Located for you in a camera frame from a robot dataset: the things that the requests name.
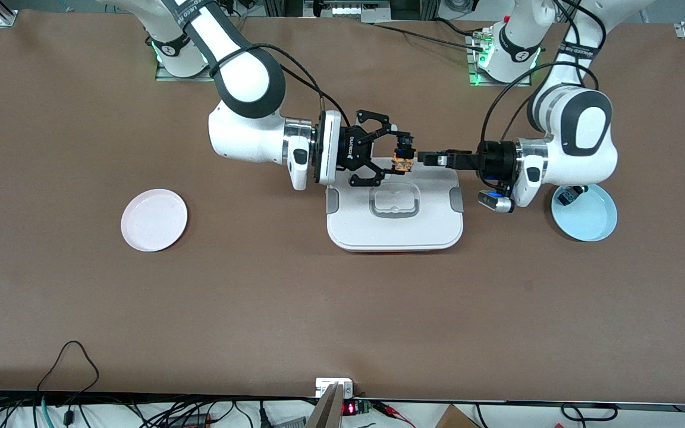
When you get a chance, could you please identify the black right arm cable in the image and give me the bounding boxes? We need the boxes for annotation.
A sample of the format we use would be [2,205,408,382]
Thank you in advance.
[241,43,326,117]

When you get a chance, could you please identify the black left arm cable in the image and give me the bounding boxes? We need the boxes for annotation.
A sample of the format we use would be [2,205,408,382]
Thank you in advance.
[480,0,608,144]

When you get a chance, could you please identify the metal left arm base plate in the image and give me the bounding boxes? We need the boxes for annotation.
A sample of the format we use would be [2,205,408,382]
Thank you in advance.
[466,33,533,88]

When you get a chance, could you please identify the small white device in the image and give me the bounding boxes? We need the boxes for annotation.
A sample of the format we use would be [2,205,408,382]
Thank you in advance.
[315,377,354,398]

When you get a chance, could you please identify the white lidded box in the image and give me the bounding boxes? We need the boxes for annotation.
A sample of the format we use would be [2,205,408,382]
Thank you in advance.
[326,157,464,253]

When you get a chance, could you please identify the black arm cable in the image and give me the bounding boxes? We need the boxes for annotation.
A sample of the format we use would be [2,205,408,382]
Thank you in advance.
[241,43,326,117]
[480,0,608,144]

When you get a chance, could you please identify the light blue round plate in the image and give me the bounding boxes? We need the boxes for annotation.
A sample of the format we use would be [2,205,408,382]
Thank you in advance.
[551,183,618,243]

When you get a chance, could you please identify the black power adapter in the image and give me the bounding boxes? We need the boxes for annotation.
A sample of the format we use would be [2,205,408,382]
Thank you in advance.
[167,413,213,428]

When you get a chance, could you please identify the black looped table cable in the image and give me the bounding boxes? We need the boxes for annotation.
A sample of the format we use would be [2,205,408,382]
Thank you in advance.
[36,340,100,398]

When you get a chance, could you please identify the black cable to base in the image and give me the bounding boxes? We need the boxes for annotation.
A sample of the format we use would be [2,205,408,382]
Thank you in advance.
[371,18,487,52]

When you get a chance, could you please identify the blue black switch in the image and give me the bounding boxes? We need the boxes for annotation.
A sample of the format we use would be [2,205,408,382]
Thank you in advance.
[558,185,589,206]

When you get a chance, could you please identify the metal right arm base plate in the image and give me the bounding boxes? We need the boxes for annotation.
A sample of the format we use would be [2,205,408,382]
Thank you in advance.
[155,36,215,82]

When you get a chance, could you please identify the red clip leads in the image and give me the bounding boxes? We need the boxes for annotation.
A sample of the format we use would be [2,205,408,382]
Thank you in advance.
[372,401,416,428]

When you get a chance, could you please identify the pink round plate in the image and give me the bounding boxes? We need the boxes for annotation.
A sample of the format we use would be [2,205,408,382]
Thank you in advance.
[121,188,188,253]

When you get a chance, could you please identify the grey wooden bar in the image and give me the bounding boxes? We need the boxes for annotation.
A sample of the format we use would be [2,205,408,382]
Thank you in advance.
[306,383,345,428]

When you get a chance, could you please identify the black coiled floor cable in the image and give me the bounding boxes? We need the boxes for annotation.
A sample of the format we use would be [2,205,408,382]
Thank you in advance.
[561,402,619,428]

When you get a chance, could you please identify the brown cardboard piece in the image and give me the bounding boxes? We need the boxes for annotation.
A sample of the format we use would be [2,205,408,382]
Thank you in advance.
[435,404,481,428]

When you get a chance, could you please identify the orange black switch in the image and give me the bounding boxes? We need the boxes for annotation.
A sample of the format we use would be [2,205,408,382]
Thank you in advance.
[392,133,416,175]

